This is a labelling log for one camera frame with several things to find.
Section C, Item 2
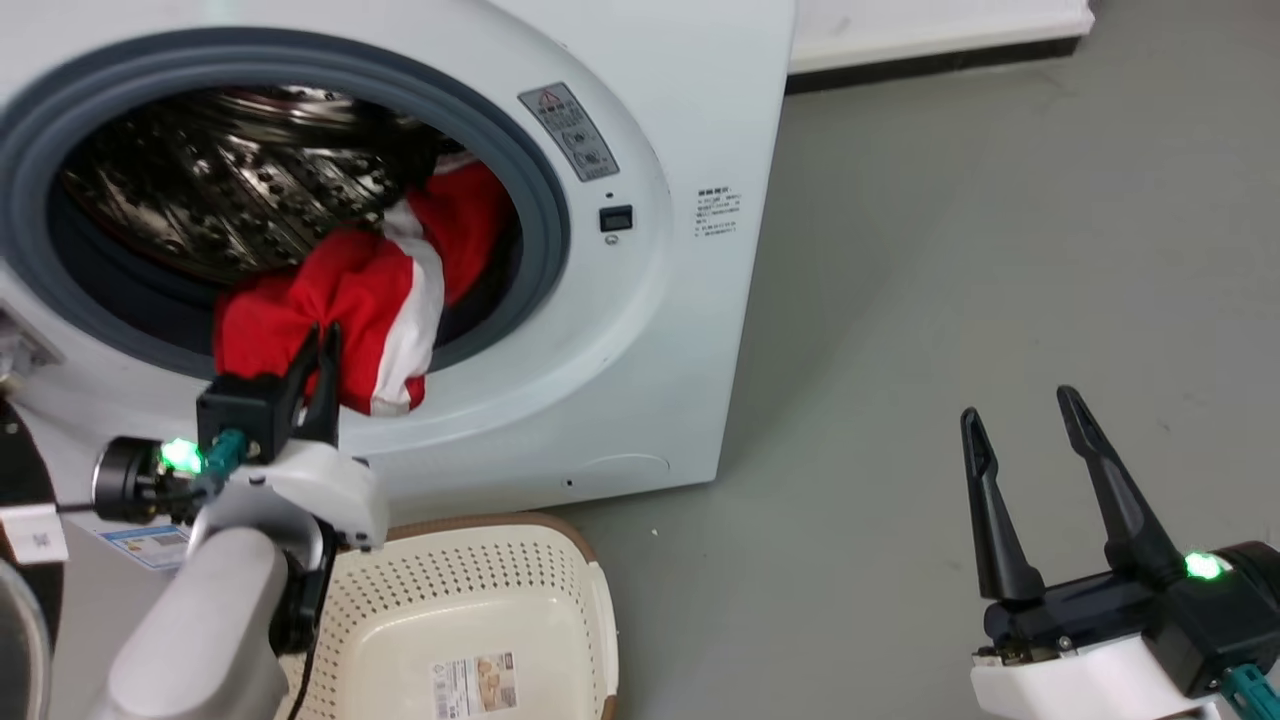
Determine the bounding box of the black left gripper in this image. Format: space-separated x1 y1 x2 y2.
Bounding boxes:
195 321 344 469

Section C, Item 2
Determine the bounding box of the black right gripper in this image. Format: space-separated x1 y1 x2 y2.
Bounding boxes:
960 384 1280 701

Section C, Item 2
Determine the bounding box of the red and white garment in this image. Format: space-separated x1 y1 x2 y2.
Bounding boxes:
212 160 512 418

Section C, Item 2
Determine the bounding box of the steel washing machine drum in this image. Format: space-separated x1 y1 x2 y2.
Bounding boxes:
60 87 471 286

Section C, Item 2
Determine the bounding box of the washing machine door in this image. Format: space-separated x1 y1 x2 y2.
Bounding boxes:
0 395 196 720

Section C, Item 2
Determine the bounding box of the cream perforated laundry basket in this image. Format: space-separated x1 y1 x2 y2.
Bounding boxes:
275 512 621 720

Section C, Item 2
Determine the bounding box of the white front-load washing machine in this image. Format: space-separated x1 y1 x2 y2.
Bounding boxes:
0 0 798 531

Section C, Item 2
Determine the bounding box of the printed basket label sticker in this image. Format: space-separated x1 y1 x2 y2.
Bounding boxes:
432 652 519 719

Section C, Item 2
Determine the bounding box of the blue energy label sticker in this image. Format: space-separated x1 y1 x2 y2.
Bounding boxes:
98 524 192 573

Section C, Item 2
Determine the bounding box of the grey rubber door gasket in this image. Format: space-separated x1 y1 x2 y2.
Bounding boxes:
0 28 572 382

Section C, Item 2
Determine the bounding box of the white paper tag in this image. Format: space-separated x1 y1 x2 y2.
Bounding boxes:
0 504 70 564

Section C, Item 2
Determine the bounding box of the grey warning sticker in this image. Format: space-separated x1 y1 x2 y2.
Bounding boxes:
518 82 620 183

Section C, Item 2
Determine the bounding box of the teal left cable connector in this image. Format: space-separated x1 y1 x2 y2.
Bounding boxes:
203 429 248 483

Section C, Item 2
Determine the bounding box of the teal cable connector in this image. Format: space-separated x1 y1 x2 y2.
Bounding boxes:
203 429 248 483
1220 664 1278 720

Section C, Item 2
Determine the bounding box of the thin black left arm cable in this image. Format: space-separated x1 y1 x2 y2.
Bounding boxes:
288 545 339 720

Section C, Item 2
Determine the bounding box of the teal right cable connector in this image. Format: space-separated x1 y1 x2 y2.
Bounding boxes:
1220 664 1278 720

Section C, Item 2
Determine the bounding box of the white wall skirting board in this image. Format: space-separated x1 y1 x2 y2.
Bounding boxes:
786 0 1097 97

